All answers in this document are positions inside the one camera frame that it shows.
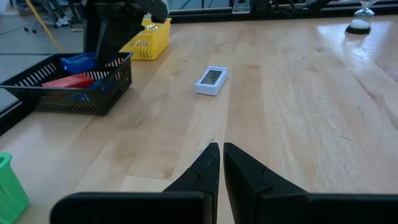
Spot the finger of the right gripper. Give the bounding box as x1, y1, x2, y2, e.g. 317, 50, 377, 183
83, 0, 98, 54
95, 2, 146, 69

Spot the red digital display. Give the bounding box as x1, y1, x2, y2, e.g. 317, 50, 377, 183
41, 73, 95, 89

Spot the yellow cable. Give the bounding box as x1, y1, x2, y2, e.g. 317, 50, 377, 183
24, 0, 64, 54

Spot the yellow plastic basket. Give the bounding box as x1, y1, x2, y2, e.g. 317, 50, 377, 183
119, 17, 172, 61

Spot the black plastic basket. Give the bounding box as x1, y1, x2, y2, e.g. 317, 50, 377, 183
0, 52, 134, 116

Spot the dark blue digital display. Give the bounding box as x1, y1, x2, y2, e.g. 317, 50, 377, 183
60, 52, 98, 75

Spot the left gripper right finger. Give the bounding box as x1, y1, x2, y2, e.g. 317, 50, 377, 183
223, 142, 398, 224

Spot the silver mounting bracket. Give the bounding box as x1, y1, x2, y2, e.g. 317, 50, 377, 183
231, 0, 251, 15

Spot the white sand hourglass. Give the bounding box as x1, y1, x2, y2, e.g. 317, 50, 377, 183
345, 0, 376, 35

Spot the white digital display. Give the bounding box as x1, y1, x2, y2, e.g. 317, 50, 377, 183
194, 65, 229, 97

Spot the green plastic basket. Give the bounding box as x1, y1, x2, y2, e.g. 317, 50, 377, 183
0, 152, 31, 224

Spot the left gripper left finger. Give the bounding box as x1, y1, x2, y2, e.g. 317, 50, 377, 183
49, 142, 221, 224

